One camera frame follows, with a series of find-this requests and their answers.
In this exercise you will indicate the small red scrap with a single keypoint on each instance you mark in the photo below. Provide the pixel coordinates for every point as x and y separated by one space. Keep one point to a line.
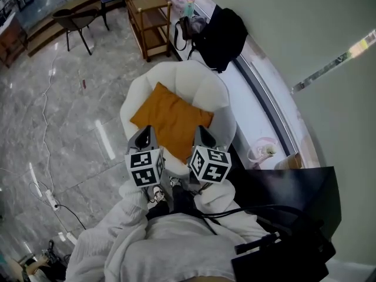
84 84

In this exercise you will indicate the person's right shoe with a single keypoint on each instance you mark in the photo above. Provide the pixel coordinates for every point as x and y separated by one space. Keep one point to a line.
174 181

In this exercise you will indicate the green bottle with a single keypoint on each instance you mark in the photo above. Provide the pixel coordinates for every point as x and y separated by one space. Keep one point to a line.
189 7

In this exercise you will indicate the grey roller blind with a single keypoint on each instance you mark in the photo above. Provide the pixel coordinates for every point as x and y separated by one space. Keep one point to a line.
346 113
279 10

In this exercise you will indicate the person's left shoe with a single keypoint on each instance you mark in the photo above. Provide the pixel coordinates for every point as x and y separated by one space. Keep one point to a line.
158 193

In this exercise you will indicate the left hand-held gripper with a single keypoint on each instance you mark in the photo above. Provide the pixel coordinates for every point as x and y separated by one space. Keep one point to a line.
144 167

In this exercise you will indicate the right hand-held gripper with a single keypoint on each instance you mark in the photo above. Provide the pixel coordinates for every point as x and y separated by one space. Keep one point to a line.
210 166

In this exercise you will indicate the brown cardboard box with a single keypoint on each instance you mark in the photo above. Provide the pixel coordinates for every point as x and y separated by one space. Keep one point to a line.
294 160

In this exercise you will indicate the pink clear bag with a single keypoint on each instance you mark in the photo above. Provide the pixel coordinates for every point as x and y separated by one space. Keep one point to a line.
260 151

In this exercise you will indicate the wooden shelf rack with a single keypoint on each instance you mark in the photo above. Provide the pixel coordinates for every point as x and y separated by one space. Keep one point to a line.
147 13

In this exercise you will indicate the white round sofa chair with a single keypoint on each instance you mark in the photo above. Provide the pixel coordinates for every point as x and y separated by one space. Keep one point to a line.
194 78

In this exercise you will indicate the person's black trousers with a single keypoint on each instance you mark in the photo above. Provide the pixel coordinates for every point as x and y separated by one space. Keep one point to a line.
179 201

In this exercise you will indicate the wooden cabinet with white top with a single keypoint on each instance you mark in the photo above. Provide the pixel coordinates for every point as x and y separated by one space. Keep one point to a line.
11 40

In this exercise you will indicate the person's white sweater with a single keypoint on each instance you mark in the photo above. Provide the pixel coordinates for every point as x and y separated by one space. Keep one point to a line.
170 245

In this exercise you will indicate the wooden step platform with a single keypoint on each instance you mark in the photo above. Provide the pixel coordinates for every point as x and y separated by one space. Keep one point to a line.
44 31

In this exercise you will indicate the person's left forearm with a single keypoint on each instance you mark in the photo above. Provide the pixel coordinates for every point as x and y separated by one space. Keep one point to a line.
126 210

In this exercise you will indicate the black battery box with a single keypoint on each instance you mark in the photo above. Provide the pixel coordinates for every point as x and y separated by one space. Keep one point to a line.
279 263

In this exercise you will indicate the black glass-door cabinet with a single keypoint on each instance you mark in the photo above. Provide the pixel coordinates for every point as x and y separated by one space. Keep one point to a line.
293 187

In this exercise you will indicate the orange cushion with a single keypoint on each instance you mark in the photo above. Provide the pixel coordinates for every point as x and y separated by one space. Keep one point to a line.
170 119

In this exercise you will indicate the black backpack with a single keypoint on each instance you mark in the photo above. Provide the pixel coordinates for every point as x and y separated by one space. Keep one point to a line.
223 37

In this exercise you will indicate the small dark handbag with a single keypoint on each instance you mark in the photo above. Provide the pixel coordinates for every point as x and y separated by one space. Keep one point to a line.
191 26

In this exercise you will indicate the person's shoe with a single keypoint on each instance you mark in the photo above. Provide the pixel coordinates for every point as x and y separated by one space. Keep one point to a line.
158 193
174 181

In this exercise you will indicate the person's right forearm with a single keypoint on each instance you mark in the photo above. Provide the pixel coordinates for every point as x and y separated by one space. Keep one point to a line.
223 198

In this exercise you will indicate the dark wicker chair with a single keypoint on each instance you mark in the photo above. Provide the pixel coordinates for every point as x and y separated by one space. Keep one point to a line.
76 18

